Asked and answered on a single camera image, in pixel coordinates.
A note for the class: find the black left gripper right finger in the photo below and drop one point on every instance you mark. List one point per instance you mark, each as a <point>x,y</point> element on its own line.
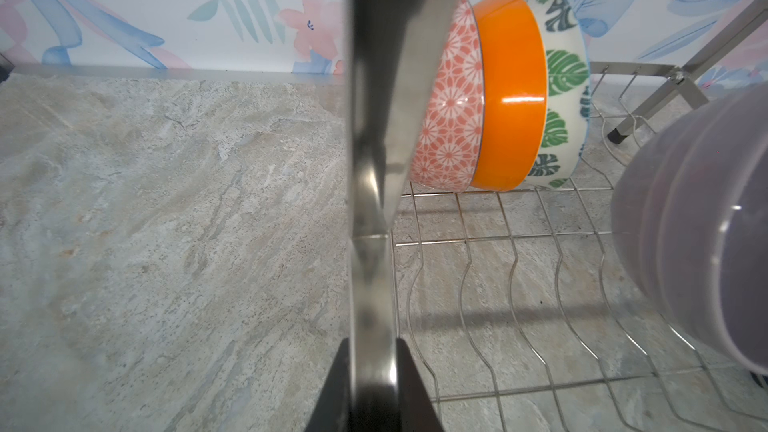
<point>416,411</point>

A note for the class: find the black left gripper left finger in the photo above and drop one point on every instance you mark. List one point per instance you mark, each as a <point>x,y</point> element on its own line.
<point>331,411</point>

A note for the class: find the stainless steel dish rack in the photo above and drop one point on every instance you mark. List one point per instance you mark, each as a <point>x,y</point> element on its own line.
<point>559,299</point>

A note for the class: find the lilac bowl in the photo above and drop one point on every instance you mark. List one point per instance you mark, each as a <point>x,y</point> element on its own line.
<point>689,223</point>

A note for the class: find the white bowl orange outside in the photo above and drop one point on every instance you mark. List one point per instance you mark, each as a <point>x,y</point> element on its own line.
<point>515,93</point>

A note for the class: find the green leaf pattern bowl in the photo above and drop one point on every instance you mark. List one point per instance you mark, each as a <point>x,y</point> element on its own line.
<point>569,96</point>

